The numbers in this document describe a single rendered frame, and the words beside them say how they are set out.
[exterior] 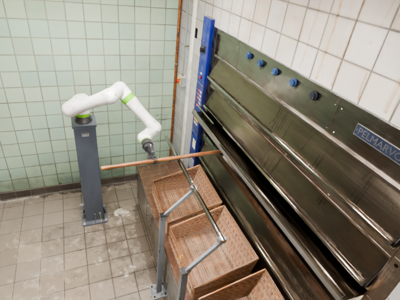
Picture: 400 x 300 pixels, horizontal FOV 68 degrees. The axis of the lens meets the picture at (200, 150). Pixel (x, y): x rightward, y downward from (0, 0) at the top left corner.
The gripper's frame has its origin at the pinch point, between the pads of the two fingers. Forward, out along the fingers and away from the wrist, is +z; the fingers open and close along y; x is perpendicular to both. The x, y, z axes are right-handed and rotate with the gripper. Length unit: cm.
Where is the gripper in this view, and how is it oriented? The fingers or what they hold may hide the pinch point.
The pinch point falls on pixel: (154, 160)
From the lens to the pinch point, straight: 232.7
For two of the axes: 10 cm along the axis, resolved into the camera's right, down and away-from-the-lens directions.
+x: -9.2, 1.2, -3.7
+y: -1.1, 8.4, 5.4
